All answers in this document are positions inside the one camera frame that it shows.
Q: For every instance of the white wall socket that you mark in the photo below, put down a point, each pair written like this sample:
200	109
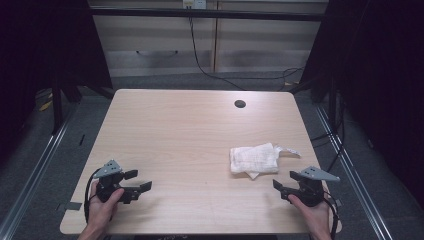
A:
194	3

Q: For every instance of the person's right hand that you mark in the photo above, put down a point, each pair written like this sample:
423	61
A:
313	215

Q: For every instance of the black metal stand leg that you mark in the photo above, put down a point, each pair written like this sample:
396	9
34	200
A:
332	100
57	106

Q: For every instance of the yellow floor strip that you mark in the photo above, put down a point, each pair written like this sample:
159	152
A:
46	106

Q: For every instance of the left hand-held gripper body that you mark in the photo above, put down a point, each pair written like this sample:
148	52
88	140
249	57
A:
108	186

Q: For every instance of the metal floor rail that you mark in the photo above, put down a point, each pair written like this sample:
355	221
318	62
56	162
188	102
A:
356	180
30	176

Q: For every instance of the grey tape strip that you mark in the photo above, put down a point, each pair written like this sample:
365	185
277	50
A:
74	206
338	202

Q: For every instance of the small black floor tape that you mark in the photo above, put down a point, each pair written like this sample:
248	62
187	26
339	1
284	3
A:
82	140

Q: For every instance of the dark curtain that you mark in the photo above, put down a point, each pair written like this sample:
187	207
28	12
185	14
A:
40	50
383	83

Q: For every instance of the person's left hand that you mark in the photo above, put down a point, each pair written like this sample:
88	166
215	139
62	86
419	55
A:
100	210

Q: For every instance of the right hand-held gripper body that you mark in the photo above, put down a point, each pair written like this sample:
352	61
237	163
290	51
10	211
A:
311	190

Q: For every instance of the black horizontal metal bar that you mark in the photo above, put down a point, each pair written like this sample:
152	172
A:
206	14

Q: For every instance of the round black table grommet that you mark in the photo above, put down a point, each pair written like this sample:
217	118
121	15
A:
240	103

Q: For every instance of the white flower print cloth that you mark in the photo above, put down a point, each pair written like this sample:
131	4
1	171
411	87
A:
255	160

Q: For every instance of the light wooden cabinet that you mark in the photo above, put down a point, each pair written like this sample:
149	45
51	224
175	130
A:
260	43

